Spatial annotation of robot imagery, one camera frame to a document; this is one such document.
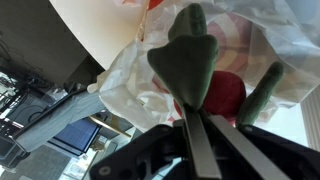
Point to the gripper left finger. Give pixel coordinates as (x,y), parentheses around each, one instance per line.
(201,146)

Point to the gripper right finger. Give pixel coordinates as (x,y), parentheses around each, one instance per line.
(250,150)

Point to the green plush toy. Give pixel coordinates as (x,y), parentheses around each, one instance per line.
(186,66)

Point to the white red plastic bag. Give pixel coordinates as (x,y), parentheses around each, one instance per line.
(133,83)

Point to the wooden desk edge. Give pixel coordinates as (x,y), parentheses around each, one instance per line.
(110,125)

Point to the blue screen monitor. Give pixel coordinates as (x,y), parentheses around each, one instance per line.
(76,136)

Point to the grey slanted panel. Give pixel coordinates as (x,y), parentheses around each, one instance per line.
(60,116)

